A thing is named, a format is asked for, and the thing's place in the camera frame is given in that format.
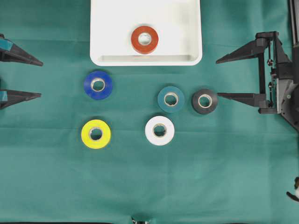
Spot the white plastic case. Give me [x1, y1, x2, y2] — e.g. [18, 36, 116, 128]
[90, 0, 203, 66]

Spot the yellow tape roll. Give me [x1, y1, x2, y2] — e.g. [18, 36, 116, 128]
[81, 119, 112, 149]

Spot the red tape roll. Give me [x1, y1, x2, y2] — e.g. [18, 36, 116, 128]
[131, 26, 159, 54]

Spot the white tape roll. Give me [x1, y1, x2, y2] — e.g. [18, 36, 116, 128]
[145, 116, 175, 146]

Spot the metal clamp bottom edge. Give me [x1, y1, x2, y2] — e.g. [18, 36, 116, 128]
[131, 216, 150, 224]

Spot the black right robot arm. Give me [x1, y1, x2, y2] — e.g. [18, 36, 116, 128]
[217, 0, 299, 130]

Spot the black tape roll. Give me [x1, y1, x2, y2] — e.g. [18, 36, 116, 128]
[192, 89, 218, 114]

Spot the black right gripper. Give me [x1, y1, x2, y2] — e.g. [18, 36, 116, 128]
[216, 31, 299, 114]

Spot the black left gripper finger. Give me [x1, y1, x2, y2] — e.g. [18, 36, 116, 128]
[0, 34, 43, 66]
[0, 89, 42, 109]

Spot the black white object table edge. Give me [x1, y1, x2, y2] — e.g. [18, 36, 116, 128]
[286, 176, 299, 202]

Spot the blue tape roll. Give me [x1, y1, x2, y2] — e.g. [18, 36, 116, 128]
[84, 71, 113, 100]

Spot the dark green tape roll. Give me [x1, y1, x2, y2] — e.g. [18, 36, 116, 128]
[157, 86, 185, 113]

